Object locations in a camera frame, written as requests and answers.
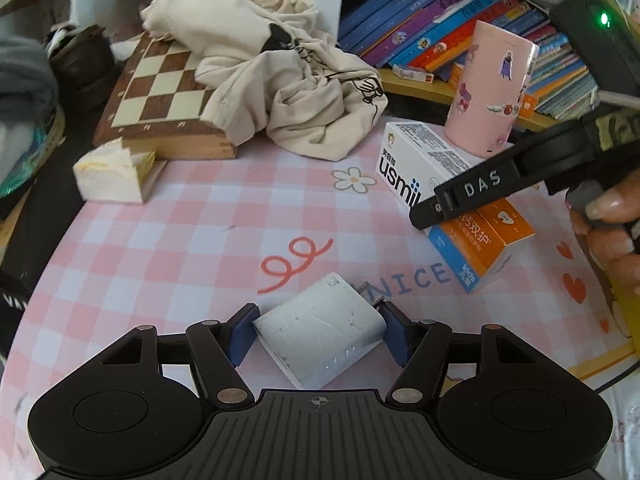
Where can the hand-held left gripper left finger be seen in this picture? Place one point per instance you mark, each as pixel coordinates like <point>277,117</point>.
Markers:
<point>240,335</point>

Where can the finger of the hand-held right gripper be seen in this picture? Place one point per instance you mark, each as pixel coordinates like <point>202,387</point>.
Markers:
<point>425,216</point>

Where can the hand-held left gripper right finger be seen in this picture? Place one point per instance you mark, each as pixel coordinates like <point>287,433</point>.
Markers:
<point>397,335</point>

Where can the orange white toothpaste box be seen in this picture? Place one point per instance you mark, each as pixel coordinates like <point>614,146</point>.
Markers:
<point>480,250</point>

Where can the white charger plug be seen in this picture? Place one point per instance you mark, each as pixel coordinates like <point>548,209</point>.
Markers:
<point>320,335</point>

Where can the yellow cardboard box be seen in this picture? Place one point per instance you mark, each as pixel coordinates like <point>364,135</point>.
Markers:
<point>627,315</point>

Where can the pink checkered desktop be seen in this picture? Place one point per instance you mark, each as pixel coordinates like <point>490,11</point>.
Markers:
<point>200,230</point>

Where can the person's right hand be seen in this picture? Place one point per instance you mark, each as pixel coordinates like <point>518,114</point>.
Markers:
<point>615,240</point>

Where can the pink sticker canister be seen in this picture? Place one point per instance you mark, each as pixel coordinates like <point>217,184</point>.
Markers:
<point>487,90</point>

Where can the small red white box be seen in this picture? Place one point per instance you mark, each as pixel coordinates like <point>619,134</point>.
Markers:
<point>412,73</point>

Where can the row of colourful books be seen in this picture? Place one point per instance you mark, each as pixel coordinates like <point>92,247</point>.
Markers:
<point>425,15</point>

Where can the cream cloth bag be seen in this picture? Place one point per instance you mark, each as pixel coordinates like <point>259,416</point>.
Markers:
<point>280,75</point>

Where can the cream tissue block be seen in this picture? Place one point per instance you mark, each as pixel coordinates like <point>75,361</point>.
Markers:
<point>107,175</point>

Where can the black printed fabric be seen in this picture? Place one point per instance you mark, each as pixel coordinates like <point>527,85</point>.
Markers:
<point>15,305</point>

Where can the white and wood bookshelf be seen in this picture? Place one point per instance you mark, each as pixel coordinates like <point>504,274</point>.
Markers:
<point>320,0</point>

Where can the wooden chessboard box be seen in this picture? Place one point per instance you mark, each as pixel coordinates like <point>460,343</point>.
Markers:
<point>160,90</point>

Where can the green plastic bag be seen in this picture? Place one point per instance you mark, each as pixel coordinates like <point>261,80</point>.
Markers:
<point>25,175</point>

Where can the dark brown bag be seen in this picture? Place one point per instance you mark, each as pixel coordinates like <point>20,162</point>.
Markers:
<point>80,55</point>

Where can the grey clothing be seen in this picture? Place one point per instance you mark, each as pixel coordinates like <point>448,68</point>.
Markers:
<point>25,85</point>

